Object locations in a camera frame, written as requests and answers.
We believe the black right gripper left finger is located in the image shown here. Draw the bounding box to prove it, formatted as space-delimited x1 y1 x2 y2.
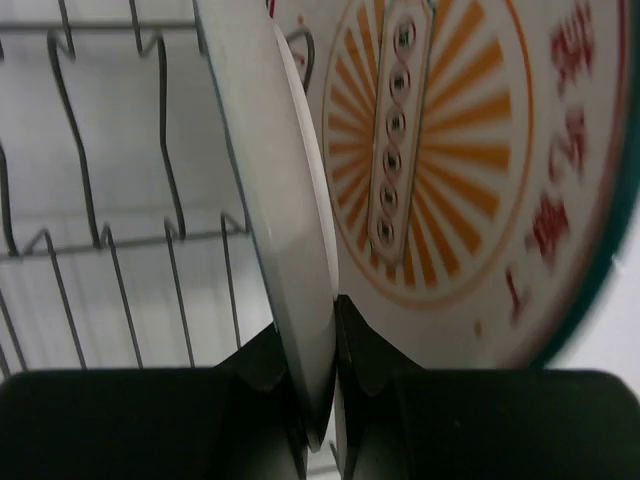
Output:
1 327 305 479

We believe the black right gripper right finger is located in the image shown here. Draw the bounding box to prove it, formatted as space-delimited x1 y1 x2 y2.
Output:
334 295 639 479

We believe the green rimmed white plate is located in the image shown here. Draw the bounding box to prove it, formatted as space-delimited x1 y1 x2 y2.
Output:
194 1 339 449

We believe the orange sunburst pattern plate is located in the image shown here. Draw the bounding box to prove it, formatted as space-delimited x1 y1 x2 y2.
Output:
266 1 639 368

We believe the metal wire dish rack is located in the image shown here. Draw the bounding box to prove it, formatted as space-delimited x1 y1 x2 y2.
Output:
0 0 321 381

